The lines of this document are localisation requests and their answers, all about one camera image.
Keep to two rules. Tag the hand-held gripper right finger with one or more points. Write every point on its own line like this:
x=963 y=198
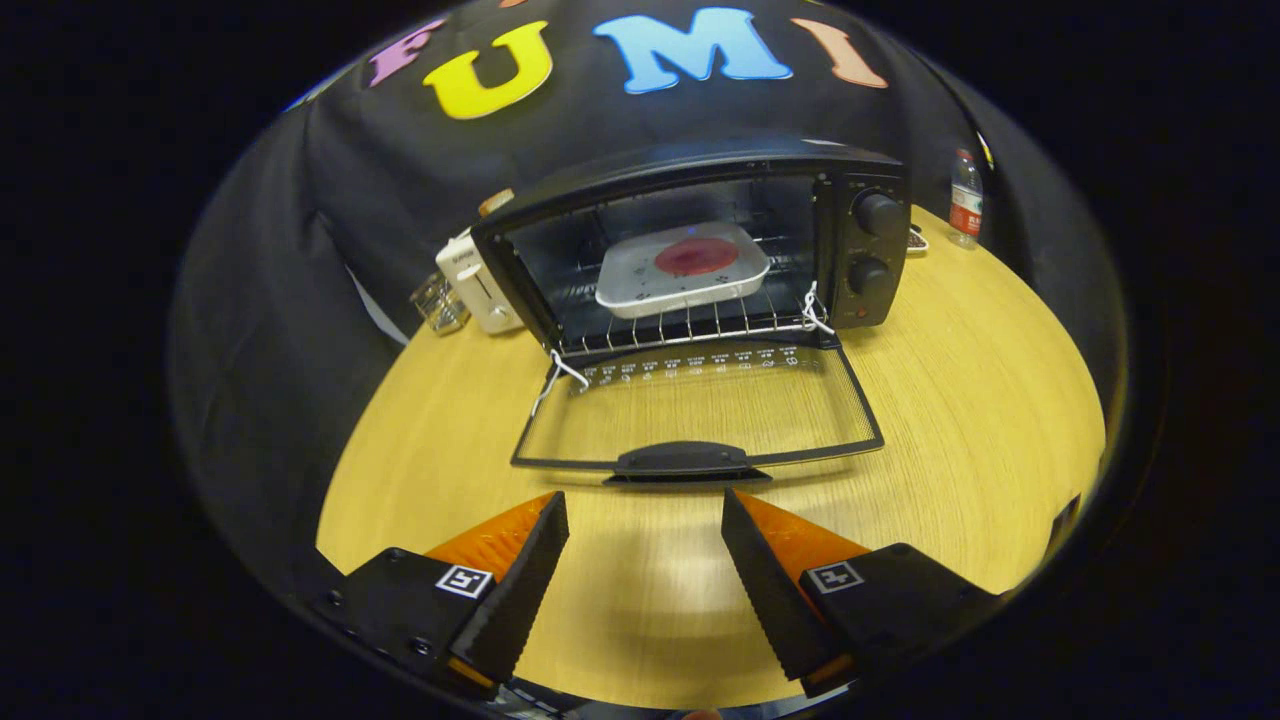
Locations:
x=775 y=600

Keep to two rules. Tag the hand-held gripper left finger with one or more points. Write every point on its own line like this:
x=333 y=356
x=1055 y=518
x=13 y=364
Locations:
x=515 y=600

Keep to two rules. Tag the white square plate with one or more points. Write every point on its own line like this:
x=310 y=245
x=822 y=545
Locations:
x=630 y=280

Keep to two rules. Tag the pink ham slice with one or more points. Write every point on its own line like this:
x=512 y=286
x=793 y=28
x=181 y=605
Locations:
x=697 y=256

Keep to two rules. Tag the black toaster oven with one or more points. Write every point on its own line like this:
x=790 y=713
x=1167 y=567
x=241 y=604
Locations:
x=700 y=160

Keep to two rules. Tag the white pop-up toaster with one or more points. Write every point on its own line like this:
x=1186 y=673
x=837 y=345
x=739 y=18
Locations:
x=480 y=290

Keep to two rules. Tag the dark flat panel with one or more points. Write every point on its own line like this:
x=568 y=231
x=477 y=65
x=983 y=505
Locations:
x=1063 y=520

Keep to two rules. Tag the clear glass cup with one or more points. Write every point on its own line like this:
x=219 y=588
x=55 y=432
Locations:
x=438 y=305

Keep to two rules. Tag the black backdrop cloth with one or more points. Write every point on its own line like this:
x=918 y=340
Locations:
x=260 y=350

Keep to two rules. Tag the white divided bean dish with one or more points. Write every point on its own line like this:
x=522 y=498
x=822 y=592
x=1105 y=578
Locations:
x=916 y=240

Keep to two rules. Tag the brown bread slice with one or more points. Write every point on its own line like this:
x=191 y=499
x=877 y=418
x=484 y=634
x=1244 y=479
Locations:
x=495 y=202

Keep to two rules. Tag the clear plastic water bottle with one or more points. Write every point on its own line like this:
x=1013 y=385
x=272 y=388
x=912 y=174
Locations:
x=965 y=205

